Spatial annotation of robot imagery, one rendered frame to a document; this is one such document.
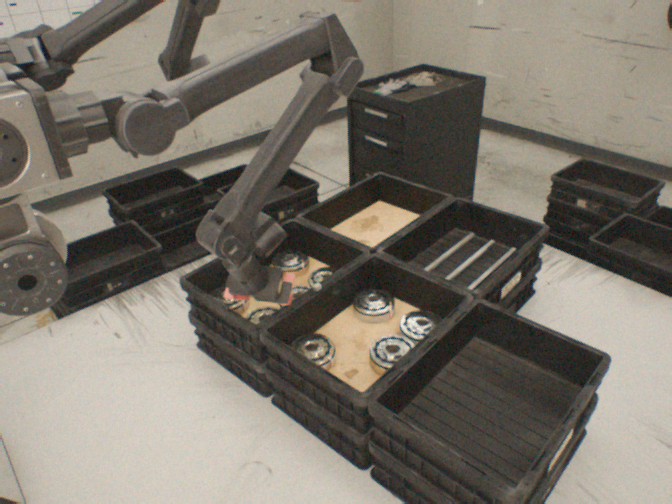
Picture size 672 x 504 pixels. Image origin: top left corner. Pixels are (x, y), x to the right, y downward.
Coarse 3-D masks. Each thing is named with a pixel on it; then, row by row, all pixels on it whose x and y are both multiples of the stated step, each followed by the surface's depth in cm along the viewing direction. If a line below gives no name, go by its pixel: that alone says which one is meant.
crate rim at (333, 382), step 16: (368, 256) 136; (384, 256) 136; (352, 272) 131; (416, 272) 129; (448, 288) 124; (304, 304) 121; (464, 304) 118; (272, 320) 116; (448, 320) 114; (272, 336) 112; (432, 336) 110; (288, 352) 108; (416, 352) 106; (304, 368) 106; (320, 368) 104; (336, 384) 100; (352, 400) 99; (368, 400) 98
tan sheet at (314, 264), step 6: (312, 258) 154; (312, 264) 152; (318, 264) 152; (324, 264) 152; (312, 270) 150; (300, 276) 147; (306, 276) 147; (282, 282) 145; (294, 282) 145; (300, 282) 145; (306, 282) 145; (252, 300) 139; (252, 306) 137; (258, 306) 137; (276, 306) 137; (246, 312) 135
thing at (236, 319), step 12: (312, 228) 150; (336, 240) 144; (348, 264) 134; (192, 276) 133; (336, 276) 129; (192, 288) 128; (312, 288) 126; (204, 300) 125; (216, 300) 123; (300, 300) 122; (216, 312) 123; (228, 312) 119; (276, 312) 119; (240, 324) 117; (252, 324) 116; (264, 324) 116
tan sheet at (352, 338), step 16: (352, 304) 136; (400, 304) 135; (336, 320) 131; (352, 320) 131; (400, 320) 130; (336, 336) 126; (352, 336) 126; (368, 336) 126; (336, 352) 121; (352, 352) 121; (368, 352) 121; (336, 368) 117; (352, 368) 117; (368, 368) 117; (352, 384) 113; (368, 384) 113
